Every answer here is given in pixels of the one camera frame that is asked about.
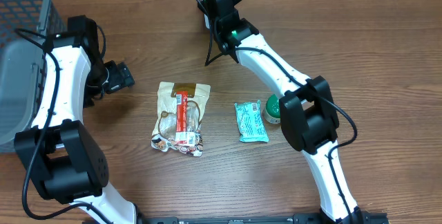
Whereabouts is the green lid jar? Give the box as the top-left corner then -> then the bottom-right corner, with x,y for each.
263,95 -> 280,124

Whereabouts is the brown snack bag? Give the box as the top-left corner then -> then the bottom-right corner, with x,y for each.
151,82 -> 211,157

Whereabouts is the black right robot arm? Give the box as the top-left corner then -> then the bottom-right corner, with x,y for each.
196,0 -> 363,223

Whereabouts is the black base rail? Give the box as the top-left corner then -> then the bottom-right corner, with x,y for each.
143,211 -> 390,224

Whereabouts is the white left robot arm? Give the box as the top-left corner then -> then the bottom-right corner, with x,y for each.
14,15 -> 144,223

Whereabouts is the grey plastic basket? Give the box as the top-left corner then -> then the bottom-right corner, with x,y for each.
1,0 -> 66,153

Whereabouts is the red white snack bar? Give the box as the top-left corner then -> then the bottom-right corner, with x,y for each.
175,91 -> 195,147

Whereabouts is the teal snack packet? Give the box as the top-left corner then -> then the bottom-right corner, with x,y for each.
234,100 -> 269,142

